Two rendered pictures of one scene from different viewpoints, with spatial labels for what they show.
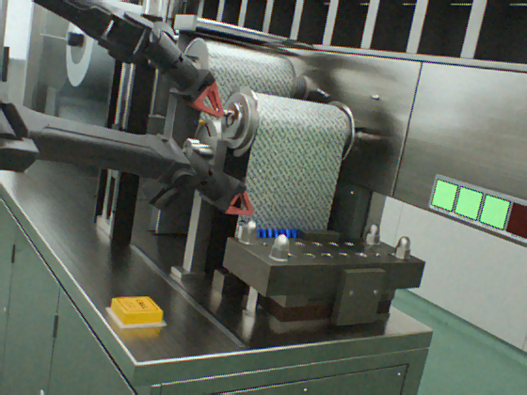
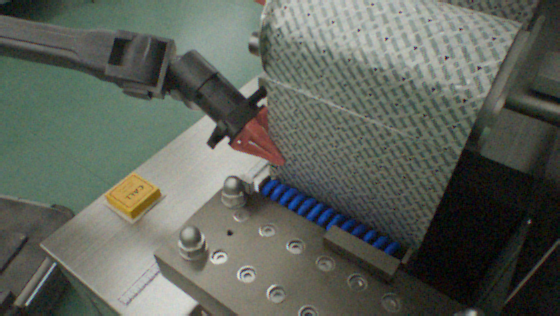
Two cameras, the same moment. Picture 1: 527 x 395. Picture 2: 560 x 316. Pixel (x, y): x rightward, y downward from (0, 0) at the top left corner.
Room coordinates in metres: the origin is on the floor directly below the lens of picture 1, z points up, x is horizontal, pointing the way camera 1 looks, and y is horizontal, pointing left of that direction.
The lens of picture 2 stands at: (1.08, -0.36, 1.49)
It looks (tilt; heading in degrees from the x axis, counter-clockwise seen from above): 45 degrees down; 69
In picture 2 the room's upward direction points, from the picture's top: straight up
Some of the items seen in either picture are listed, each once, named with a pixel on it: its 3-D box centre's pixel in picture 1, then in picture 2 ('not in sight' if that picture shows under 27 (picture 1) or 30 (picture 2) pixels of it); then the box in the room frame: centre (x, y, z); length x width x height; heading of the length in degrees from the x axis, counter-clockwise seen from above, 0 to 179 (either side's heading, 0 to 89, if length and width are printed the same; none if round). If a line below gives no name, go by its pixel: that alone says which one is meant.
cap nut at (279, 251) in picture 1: (280, 246); (191, 239); (1.08, -0.05, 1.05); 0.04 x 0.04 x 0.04
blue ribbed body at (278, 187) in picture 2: (287, 236); (329, 220); (1.27, -0.06, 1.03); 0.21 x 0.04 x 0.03; 124
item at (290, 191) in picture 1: (290, 196); (344, 169); (1.29, -0.05, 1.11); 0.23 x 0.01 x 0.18; 124
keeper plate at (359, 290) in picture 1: (359, 296); not in sight; (1.14, -0.22, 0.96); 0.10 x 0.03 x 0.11; 124
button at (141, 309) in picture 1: (136, 310); (133, 195); (1.00, 0.18, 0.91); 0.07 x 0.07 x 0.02; 34
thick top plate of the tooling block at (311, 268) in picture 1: (327, 263); (316, 300); (1.21, -0.15, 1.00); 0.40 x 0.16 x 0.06; 124
